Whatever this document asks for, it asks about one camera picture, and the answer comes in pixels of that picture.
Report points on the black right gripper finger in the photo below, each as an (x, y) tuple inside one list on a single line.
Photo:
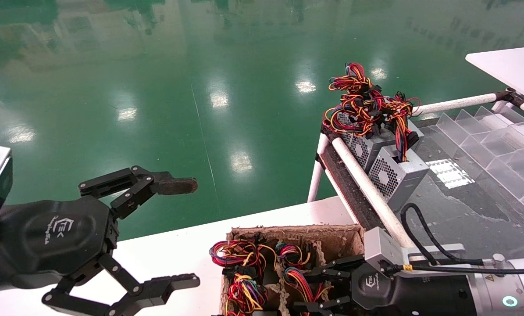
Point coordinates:
[(327, 305), (336, 270)]

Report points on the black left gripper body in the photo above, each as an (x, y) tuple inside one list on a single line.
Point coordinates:
[(55, 237)]

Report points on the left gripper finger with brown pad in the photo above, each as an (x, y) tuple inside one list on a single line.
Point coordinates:
[(174, 185)]

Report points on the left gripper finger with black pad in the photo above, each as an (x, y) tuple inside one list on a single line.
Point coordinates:
[(156, 292)]

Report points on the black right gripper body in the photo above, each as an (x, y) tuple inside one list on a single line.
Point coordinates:
[(428, 294)]

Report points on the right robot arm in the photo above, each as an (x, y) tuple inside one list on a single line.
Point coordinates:
[(520, 285)]

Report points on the brown cardboard divider box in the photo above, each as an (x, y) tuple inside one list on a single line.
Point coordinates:
[(340, 239)]

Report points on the clear acrylic divider tray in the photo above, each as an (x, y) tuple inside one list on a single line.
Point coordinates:
[(485, 131)]

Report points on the black pipe joint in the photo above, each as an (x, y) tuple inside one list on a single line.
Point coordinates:
[(511, 96)]

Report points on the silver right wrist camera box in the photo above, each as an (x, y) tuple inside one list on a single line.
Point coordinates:
[(382, 248)]

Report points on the long white frame rail pipe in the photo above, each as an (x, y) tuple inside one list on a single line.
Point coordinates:
[(367, 188)]

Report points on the white frame leg pipe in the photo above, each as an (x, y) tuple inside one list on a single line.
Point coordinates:
[(316, 175)]

